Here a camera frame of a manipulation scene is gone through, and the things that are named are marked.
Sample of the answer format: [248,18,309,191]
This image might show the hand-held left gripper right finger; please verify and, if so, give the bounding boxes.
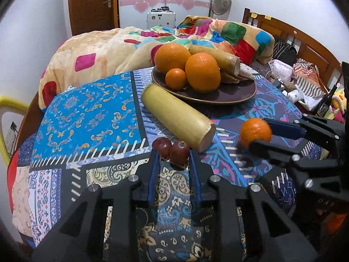
[188,150,318,262]

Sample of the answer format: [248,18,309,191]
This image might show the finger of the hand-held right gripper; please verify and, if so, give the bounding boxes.
[249,139,342,170]
[263,114,346,143]

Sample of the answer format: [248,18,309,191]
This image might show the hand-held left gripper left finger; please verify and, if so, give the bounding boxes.
[32,149,162,262]

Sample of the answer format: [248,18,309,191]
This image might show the small tangerine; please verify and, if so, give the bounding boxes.
[165,68,188,90]
[240,117,273,149]

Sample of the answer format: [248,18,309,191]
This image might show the purple plate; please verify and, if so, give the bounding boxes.
[151,66,257,106]

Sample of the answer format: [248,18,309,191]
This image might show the yellow sugarcane piece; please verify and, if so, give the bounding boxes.
[188,45,241,76]
[141,84,217,153]

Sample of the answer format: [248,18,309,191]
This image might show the large orange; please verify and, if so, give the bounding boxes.
[185,52,221,93]
[154,43,192,74]

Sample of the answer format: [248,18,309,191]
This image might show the white plastic bottle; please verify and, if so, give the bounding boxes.
[288,87,304,102]

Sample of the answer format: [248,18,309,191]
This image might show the dark glass bottle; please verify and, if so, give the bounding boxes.
[316,84,338,118]

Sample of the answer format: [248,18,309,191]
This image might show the striped cloth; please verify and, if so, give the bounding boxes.
[294,62,328,99]

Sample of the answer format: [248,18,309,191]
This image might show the pink and white bag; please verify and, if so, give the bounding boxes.
[268,59,295,77]

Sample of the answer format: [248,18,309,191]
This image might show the yellow plush toy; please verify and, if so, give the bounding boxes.
[331,87,347,110]

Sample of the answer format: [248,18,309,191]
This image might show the black backpack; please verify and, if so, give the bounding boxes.
[272,36,298,66]

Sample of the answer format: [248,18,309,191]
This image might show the patterned blue tablecloth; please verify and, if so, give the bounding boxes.
[7,66,328,262]

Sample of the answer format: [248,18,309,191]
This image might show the wooden bed headboard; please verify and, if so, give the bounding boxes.
[242,8,343,95]

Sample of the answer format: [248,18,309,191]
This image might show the colourful patchwork blanket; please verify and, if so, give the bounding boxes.
[38,15,275,110]

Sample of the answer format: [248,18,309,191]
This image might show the standing fan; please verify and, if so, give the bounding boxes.
[210,0,232,21]

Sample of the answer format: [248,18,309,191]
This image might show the white hard case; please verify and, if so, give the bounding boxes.
[146,7,176,31]

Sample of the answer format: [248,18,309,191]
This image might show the yellow foam tube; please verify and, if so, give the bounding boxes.
[0,95,29,167]

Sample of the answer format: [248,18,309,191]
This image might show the brown wooden door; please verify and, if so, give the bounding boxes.
[68,0,120,36]

